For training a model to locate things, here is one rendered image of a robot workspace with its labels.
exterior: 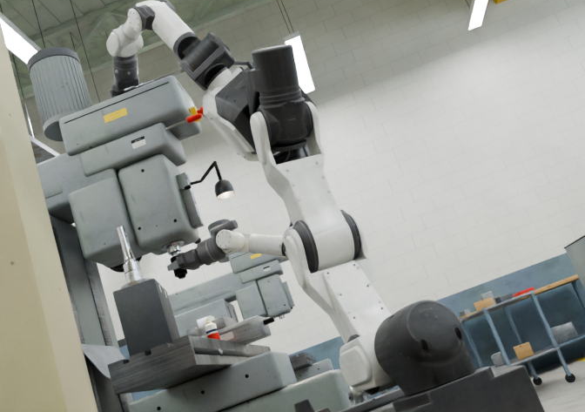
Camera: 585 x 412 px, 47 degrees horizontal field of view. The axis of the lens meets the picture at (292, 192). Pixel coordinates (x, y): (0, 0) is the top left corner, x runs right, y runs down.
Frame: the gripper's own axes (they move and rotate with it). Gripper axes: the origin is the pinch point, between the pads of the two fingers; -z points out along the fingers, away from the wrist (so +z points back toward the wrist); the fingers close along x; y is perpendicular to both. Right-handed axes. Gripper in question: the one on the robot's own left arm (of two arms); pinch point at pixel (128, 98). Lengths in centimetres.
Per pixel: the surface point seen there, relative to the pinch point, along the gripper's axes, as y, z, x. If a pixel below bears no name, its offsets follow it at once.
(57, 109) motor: 2.6, -1.5, -26.1
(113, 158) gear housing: -26.5, -7.4, -12.8
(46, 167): -14.6, -14.7, -35.0
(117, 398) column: -79, -73, -30
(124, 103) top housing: -13.4, 6.4, -4.3
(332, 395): -128, -38, 27
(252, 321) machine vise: -85, -47, 19
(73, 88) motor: 9.0, 2.7, -18.5
